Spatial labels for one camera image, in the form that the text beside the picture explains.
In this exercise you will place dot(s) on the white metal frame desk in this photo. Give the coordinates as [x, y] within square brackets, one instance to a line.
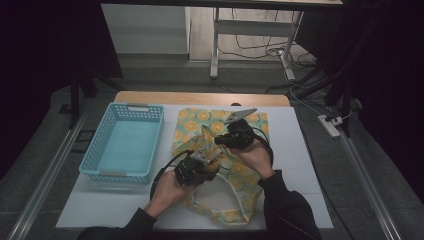
[253, 26]

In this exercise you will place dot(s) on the white power strip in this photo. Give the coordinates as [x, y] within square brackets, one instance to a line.
[328, 126]

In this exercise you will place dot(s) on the black curtain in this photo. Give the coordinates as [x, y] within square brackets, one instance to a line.
[36, 66]
[390, 83]

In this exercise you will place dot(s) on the white capped green label bottle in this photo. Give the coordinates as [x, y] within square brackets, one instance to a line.
[227, 164]

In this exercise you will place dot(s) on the person's right hand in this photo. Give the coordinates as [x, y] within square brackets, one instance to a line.
[255, 160]

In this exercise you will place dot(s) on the white cabinet panel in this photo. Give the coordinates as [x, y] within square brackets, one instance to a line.
[146, 30]

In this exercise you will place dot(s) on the person's left hand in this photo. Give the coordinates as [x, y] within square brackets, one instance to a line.
[168, 196]

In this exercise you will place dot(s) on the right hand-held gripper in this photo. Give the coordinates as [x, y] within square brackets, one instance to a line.
[238, 133]

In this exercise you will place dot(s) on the wooden table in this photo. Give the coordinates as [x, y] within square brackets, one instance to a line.
[200, 98]

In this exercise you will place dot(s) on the black metal stand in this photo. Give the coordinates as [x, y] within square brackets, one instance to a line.
[336, 86]
[75, 100]

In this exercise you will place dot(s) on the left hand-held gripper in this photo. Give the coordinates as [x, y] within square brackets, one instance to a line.
[191, 171]

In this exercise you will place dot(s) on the citrus print tote bag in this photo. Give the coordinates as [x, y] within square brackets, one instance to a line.
[193, 126]

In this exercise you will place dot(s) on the aluminium floor rail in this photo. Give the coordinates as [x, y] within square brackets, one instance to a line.
[46, 180]
[370, 186]

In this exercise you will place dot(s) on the light blue plastic basket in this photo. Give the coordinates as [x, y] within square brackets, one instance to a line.
[126, 143]

